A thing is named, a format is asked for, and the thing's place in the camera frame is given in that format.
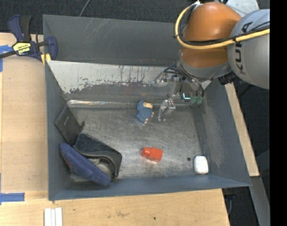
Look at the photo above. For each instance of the red toy block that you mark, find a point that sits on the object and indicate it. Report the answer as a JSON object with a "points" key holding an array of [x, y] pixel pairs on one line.
{"points": [[153, 154]]}

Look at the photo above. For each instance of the grey metal bin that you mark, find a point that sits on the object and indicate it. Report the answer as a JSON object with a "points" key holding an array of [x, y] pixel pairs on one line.
{"points": [[133, 131]]}

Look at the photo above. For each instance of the black and navy pouch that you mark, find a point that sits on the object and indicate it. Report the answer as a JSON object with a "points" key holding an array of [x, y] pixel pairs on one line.
{"points": [[98, 149]]}

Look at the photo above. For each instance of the black flat wallet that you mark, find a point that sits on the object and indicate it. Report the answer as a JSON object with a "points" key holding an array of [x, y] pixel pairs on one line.
{"points": [[68, 123]]}

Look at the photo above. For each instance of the blue fabric slipper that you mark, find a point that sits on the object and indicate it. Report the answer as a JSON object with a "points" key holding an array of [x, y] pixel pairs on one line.
{"points": [[84, 166]]}

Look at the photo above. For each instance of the blue toy figure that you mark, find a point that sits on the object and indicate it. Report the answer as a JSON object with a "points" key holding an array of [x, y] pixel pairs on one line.
{"points": [[143, 113]]}

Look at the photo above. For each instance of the white speckled block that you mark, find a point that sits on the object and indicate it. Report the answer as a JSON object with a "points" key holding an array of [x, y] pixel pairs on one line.
{"points": [[201, 165]]}

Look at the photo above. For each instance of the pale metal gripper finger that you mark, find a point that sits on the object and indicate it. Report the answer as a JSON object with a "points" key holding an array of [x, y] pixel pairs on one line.
{"points": [[162, 112], [172, 105]]}

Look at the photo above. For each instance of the black cylinder on white bracket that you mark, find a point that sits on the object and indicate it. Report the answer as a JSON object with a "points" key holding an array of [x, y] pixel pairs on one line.
{"points": [[227, 78]]}

